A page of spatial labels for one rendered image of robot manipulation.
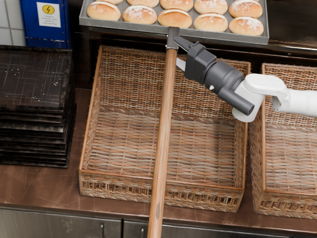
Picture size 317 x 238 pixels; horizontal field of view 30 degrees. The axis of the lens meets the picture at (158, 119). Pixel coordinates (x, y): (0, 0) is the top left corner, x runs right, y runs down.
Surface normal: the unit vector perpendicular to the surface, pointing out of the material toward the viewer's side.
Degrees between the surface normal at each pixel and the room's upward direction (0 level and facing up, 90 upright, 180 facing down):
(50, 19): 90
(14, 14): 90
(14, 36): 90
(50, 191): 0
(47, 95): 0
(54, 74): 0
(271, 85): 16
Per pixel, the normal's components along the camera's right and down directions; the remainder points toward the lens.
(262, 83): 0.24, -0.76
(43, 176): 0.07, -0.62
